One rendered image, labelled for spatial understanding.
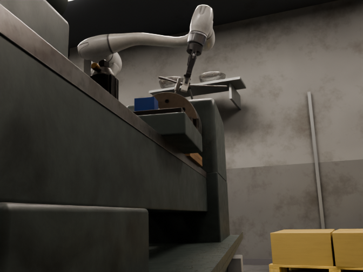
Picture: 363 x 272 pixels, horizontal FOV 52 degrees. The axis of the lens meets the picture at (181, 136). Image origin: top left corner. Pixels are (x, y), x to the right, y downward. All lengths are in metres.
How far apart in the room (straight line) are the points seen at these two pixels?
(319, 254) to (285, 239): 0.34
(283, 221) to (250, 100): 1.75
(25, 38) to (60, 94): 0.09
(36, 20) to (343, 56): 5.12
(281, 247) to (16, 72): 3.79
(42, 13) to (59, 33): 0.05
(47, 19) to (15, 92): 0.29
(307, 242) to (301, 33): 3.02
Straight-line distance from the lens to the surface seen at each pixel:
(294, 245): 4.03
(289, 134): 5.27
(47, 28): 0.67
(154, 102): 1.40
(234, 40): 5.85
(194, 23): 1.87
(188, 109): 1.70
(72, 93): 0.50
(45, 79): 0.45
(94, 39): 1.98
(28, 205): 0.35
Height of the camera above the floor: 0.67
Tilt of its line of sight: 12 degrees up
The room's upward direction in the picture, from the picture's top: 2 degrees counter-clockwise
